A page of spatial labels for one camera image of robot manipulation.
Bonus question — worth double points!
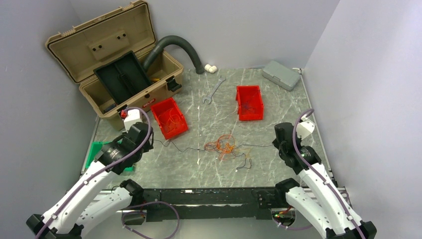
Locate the black aluminium base frame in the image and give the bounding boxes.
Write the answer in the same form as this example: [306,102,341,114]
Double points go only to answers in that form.
[79,180,350,228]

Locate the red bin right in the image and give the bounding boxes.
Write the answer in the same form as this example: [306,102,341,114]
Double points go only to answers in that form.
[235,85,264,121]

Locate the grey plastic case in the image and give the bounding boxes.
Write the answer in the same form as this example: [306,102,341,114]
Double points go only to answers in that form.
[262,61,300,91]

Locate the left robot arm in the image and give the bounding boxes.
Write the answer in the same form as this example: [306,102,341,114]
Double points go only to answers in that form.
[26,122,153,239]

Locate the white pipe fitting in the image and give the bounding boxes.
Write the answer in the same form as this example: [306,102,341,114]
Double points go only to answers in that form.
[204,64,217,74]

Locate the orange cables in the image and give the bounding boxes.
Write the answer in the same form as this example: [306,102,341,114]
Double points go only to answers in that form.
[159,109,252,162]

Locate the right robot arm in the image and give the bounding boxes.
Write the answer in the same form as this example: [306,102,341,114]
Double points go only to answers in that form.
[273,122,377,239]

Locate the tan open toolbox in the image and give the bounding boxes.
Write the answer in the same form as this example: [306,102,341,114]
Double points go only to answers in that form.
[45,0,183,130]

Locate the black toolbox tray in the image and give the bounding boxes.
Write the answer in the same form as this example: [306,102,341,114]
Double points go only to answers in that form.
[94,51,152,105]

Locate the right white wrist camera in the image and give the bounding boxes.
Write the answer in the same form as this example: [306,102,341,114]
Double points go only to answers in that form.
[296,115,316,139]

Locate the black corrugated hose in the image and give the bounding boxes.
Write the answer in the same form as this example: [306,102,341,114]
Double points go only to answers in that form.
[142,35,206,75]

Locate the green plastic bin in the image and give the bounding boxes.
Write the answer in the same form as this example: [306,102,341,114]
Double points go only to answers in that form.
[85,141,136,173]

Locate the red bin near toolbox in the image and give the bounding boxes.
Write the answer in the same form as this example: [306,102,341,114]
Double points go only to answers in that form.
[151,98,188,139]

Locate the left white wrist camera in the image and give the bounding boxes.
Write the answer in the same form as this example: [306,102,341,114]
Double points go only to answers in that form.
[120,109,142,131]

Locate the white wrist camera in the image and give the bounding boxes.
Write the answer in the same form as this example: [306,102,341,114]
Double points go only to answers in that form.
[296,115,316,139]
[120,109,142,131]

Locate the steel open-end wrench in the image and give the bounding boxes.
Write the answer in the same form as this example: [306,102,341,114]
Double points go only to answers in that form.
[202,76,226,104]

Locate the purple cables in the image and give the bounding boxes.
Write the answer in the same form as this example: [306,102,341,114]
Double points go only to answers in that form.
[152,96,281,171]

